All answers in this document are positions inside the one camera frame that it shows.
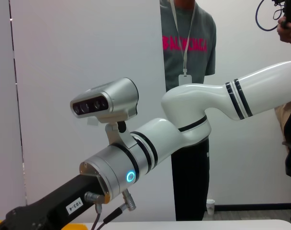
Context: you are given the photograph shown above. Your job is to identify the blue cable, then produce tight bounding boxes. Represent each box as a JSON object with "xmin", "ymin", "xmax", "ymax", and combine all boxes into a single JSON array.
[{"xmin": 255, "ymin": 0, "xmax": 284, "ymax": 32}]

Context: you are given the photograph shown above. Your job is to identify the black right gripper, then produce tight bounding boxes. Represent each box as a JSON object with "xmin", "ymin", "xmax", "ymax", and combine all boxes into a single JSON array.
[{"xmin": 0, "ymin": 174, "xmax": 105, "ymax": 230}]

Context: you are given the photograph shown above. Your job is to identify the white lanyard with badge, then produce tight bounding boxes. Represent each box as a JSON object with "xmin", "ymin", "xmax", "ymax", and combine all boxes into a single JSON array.
[{"xmin": 170, "ymin": 0, "xmax": 198, "ymax": 86}]

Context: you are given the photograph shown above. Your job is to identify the person grey shirt black trousers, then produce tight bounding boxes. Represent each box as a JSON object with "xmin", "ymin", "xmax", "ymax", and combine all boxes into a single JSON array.
[{"xmin": 159, "ymin": 0, "xmax": 217, "ymax": 221}]

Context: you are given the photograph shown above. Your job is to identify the white paper cup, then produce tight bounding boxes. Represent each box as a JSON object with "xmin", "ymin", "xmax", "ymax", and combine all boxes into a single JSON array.
[{"xmin": 206, "ymin": 199, "xmax": 215, "ymax": 215}]

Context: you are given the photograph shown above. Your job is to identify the right arm cable with connector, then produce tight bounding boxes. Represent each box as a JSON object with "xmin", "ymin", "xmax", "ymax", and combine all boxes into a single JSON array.
[{"xmin": 84, "ymin": 188, "xmax": 137, "ymax": 230}]

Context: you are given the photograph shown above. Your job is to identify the yellow plastic bin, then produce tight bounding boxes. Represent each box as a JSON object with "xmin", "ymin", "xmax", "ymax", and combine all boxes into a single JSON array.
[{"xmin": 0, "ymin": 219, "xmax": 89, "ymax": 230}]

